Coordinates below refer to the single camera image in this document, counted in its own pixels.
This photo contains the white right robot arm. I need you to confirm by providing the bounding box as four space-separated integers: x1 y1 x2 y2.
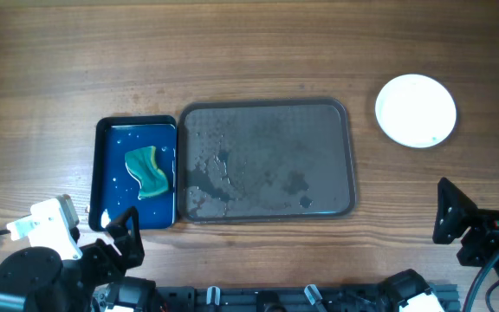
432 178 499 311

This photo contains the blue water tray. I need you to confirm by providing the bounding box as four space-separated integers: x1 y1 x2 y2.
88 115 177 231

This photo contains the white plate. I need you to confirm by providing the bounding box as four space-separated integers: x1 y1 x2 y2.
375 74 457 149

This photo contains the green yellow sponge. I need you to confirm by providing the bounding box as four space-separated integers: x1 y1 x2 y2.
125 146 169 199

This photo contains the dark brown serving tray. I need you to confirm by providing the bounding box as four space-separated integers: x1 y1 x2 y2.
177 97 358 224

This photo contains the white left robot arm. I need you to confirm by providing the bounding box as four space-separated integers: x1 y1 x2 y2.
0 206 145 311

